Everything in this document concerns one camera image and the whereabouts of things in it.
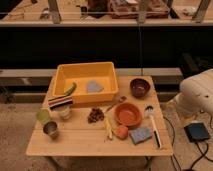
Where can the blue sponge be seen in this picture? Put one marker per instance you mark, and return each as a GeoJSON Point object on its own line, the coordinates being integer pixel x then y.
{"type": "Point", "coordinates": [140, 134]}

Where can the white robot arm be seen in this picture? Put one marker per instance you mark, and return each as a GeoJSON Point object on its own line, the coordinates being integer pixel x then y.
{"type": "Point", "coordinates": [195, 96]}

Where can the dark purple bowl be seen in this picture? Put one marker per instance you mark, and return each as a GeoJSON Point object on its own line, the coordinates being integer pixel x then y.
{"type": "Point", "coordinates": [139, 87]}

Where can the orange bowl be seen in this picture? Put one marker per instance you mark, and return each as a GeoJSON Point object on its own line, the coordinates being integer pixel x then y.
{"type": "Point", "coordinates": [128, 114]}

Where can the yellow plastic bin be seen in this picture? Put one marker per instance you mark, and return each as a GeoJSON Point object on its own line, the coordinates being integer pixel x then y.
{"type": "Point", "coordinates": [81, 74]}

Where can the grey blue cloth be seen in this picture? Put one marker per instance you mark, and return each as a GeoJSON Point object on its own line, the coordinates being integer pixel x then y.
{"type": "Point", "coordinates": [93, 87]}

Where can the wooden spoon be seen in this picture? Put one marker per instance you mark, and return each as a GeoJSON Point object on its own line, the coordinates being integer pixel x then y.
{"type": "Point", "coordinates": [118, 101]}

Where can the bunch of purple grapes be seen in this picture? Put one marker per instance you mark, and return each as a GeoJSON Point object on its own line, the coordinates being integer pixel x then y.
{"type": "Point", "coordinates": [95, 115]}

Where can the wooden table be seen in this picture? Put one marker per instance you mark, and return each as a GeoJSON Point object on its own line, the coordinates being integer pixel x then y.
{"type": "Point", "coordinates": [77, 138]}

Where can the orange toy fruit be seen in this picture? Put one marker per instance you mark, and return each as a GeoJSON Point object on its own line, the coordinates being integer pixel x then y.
{"type": "Point", "coordinates": [121, 132]}

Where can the white dish brush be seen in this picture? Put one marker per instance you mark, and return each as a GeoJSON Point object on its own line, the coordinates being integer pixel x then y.
{"type": "Point", "coordinates": [149, 112]}

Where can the white cup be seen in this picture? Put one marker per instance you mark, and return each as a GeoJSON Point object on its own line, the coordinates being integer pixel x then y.
{"type": "Point", "coordinates": [65, 113]}

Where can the green cup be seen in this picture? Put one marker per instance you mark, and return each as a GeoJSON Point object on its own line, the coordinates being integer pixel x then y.
{"type": "Point", "coordinates": [43, 116]}

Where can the metal cup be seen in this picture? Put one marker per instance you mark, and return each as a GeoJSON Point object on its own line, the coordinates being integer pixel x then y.
{"type": "Point", "coordinates": [51, 129]}

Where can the black box on floor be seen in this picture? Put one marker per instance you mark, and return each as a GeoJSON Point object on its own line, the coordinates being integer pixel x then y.
{"type": "Point", "coordinates": [196, 132]}

